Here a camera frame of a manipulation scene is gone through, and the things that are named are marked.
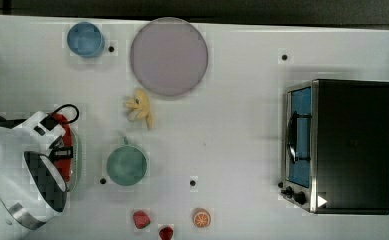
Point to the green mug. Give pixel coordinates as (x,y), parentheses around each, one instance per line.
(127,165)

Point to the plush orange slice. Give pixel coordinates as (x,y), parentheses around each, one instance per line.
(201,218)

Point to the yellow plush banana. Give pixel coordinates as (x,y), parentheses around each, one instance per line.
(139,108)

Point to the black toaster oven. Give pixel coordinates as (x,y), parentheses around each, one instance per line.
(336,147)

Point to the small red plush strawberry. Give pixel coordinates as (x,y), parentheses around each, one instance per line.
(166,233)

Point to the round grey plate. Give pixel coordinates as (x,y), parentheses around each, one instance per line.
(169,56)

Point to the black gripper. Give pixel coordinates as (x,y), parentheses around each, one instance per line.
(60,150)

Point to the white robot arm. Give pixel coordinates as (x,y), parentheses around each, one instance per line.
(32,191)

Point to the blue cup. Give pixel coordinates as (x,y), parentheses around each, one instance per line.
(85,39)

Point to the red plush ketchup bottle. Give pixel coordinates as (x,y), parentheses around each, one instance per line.
(64,165)

